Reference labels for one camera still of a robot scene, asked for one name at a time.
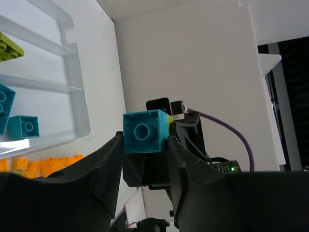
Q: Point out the small green lego cluster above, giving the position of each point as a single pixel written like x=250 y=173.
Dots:
x=20 y=173

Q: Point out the small teal lego brick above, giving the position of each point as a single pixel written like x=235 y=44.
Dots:
x=22 y=127

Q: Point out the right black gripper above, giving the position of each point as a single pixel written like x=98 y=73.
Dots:
x=185 y=156

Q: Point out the orange lego row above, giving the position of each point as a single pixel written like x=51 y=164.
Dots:
x=44 y=168

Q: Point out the white compartment tray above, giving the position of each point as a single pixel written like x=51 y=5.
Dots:
x=47 y=79

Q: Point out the green lego brick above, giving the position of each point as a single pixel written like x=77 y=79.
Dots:
x=8 y=49

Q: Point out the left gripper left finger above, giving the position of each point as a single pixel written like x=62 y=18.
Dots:
x=79 y=198

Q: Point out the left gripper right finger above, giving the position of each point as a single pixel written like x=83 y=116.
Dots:
x=243 y=202

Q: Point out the long teal lego brick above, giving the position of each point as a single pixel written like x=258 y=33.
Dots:
x=6 y=101

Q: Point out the teal green lego stack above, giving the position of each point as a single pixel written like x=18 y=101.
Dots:
x=146 y=131

